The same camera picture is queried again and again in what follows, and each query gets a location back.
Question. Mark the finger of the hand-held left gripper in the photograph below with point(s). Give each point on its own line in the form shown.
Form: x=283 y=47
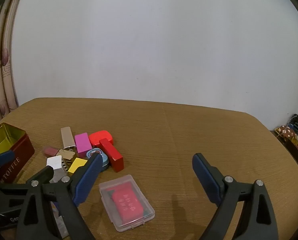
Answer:
x=44 y=173
x=4 y=158

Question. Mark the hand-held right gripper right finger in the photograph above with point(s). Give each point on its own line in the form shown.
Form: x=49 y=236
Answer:
x=205 y=177

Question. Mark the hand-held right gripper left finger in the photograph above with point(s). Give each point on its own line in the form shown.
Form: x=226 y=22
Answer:
x=85 y=180

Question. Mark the silver box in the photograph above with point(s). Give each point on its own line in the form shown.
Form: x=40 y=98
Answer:
x=55 y=162

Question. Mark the dark red tin box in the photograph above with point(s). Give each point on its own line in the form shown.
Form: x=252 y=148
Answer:
x=20 y=152

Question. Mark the yellow block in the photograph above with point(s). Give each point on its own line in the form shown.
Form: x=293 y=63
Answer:
x=76 y=165

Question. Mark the small pink block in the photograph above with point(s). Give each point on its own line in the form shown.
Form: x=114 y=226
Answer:
x=50 y=150

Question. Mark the clear plastic case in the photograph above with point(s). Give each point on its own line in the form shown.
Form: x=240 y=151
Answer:
x=109 y=187

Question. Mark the blue round tin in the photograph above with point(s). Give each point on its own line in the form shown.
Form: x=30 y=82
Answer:
x=94 y=152

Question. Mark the gold patterned box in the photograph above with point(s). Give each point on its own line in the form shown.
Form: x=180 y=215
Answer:
x=66 y=154

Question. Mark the long red block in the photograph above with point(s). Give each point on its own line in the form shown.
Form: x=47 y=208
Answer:
x=112 y=156

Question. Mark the red card pack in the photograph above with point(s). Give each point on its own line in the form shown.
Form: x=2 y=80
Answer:
x=126 y=205

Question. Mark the magenta block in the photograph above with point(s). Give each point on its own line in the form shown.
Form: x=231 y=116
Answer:
x=82 y=143

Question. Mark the beige metallic box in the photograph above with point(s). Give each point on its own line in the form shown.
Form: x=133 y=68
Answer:
x=67 y=137

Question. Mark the red rounded block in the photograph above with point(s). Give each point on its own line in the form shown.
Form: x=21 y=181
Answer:
x=100 y=136

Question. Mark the beige printed curtain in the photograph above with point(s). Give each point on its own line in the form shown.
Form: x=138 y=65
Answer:
x=1 y=80

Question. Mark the dark side table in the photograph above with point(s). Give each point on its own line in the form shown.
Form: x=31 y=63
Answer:
x=294 y=155

